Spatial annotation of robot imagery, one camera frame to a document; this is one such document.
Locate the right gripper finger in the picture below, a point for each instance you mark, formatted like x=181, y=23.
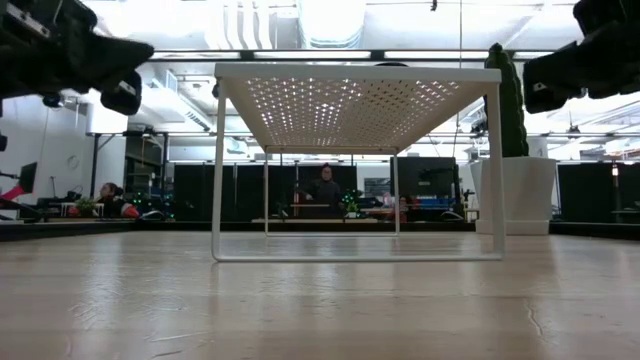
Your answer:
x=565, y=62
x=600, y=15

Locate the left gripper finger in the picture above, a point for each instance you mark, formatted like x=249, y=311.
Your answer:
x=80, y=25
x=127, y=52

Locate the black hanging spotlight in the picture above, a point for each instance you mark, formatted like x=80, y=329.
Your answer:
x=52, y=101

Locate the green cactus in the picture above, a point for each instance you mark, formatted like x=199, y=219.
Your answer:
x=510, y=115

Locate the black computer monitor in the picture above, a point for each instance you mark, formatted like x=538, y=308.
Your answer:
x=28, y=177

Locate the black room divider panels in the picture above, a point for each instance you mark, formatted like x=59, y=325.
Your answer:
x=225, y=192
x=625, y=190

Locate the dark shelving rack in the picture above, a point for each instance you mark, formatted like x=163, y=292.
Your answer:
x=145, y=175

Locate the red flat object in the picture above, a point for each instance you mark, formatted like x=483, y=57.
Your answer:
x=15, y=193

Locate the white hexagonal plant pot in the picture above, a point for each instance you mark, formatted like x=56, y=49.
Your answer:
x=530, y=195

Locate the small potted plant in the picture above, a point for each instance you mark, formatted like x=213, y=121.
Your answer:
x=86, y=206
x=352, y=207

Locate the person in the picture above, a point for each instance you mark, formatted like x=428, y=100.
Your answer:
x=325, y=192
x=402, y=210
x=112, y=200

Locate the long ceiling light bar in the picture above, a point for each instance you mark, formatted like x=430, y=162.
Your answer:
x=300, y=55

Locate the large black display screen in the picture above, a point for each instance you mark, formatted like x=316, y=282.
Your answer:
x=425, y=175

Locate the blue and red storage bins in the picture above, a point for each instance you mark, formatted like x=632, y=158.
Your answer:
x=437, y=202

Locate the white perforated metal shelf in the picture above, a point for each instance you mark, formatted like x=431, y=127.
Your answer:
x=350, y=72

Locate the wooden background table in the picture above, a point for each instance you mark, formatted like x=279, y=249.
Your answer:
x=310, y=220

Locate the white ventilation duct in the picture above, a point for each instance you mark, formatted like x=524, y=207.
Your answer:
x=332, y=25

